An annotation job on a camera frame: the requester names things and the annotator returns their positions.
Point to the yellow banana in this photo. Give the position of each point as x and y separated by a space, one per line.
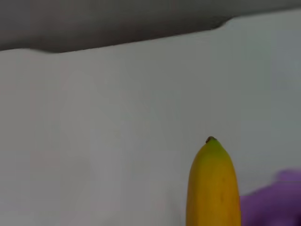
212 188

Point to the purple ruffled plastic plate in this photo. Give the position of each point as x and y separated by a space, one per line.
272 207

